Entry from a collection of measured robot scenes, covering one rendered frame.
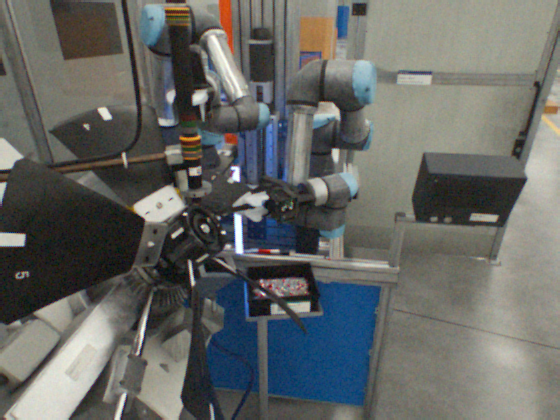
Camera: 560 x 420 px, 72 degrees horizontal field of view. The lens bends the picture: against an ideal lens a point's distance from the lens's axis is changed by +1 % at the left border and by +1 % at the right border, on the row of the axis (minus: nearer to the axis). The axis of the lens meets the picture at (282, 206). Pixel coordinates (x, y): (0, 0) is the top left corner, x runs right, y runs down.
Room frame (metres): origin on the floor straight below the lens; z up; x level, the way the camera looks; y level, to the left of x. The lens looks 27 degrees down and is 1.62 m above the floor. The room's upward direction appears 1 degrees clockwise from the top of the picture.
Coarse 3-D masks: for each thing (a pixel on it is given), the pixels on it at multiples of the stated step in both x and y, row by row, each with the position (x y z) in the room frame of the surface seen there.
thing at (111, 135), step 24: (72, 120) 0.79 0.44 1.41; (96, 120) 0.82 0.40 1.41; (120, 120) 0.84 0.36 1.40; (144, 120) 0.87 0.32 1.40; (72, 144) 0.76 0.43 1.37; (96, 144) 0.77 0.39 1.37; (120, 144) 0.79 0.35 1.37; (144, 144) 0.81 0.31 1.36; (120, 168) 0.75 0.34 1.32; (144, 168) 0.76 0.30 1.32; (168, 168) 0.78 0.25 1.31; (120, 192) 0.72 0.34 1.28; (144, 192) 0.73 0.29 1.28
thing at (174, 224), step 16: (192, 208) 0.70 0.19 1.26; (176, 224) 0.65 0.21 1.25; (192, 224) 0.66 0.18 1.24; (208, 224) 0.70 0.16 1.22; (176, 240) 0.63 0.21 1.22; (192, 240) 0.62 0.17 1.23; (208, 240) 0.66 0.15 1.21; (224, 240) 0.69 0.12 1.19; (160, 256) 0.65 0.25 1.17; (176, 256) 0.63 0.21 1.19; (192, 256) 0.63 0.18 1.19; (208, 256) 0.64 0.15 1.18; (160, 272) 0.63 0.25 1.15; (176, 272) 0.65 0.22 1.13
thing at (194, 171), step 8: (168, 0) 0.77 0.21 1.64; (176, 0) 0.76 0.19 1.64; (184, 0) 0.78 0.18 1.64; (192, 160) 0.77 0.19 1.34; (200, 160) 0.78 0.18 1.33; (192, 168) 0.76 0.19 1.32; (200, 168) 0.78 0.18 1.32; (192, 176) 0.76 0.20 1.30; (200, 176) 0.77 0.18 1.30; (192, 184) 0.77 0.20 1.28; (200, 184) 0.77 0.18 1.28; (192, 200) 0.77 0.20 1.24; (200, 200) 0.78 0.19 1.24
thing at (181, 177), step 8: (168, 152) 0.76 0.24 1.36; (176, 152) 0.76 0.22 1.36; (168, 160) 0.74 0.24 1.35; (176, 160) 0.75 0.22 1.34; (176, 168) 0.75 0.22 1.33; (184, 168) 0.75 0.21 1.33; (176, 176) 0.77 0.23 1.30; (184, 176) 0.76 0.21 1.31; (184, 184) 0.76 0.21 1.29; (208, 184) 0.79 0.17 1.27; (184, 192) 0.75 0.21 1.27; (192, 192) 0.75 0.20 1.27; (200, 192) 0.75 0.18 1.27; (208, 192) 0.77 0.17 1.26
